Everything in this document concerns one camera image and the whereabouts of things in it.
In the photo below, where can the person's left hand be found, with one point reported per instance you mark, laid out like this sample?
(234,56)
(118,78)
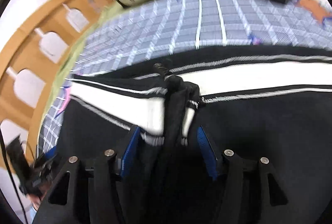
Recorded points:
(36,200)

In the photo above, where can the grey checked star blanket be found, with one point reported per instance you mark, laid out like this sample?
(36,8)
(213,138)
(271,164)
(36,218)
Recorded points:
(163,27)

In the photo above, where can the black pants with white stripe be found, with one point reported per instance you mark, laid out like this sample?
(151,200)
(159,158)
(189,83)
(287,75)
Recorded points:
(221,88)

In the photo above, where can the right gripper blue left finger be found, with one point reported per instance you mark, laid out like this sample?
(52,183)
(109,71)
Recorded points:
(86,192)

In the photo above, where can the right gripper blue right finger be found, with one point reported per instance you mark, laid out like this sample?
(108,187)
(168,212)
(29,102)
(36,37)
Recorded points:
(251,175)

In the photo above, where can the green bed sheet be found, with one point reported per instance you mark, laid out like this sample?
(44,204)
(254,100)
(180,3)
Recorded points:
(110,11)

